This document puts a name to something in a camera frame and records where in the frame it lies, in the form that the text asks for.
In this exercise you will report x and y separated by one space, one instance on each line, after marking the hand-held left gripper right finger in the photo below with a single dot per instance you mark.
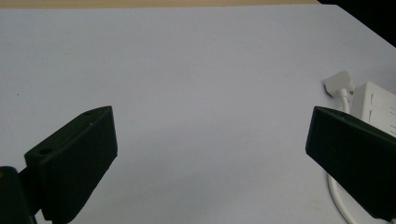
355 155

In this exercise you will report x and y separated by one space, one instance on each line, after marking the white plug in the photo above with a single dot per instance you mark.
338 82

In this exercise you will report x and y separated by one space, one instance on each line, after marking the white power strip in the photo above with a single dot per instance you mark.
378 105

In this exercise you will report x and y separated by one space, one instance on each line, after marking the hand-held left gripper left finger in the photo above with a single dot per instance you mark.
73 158

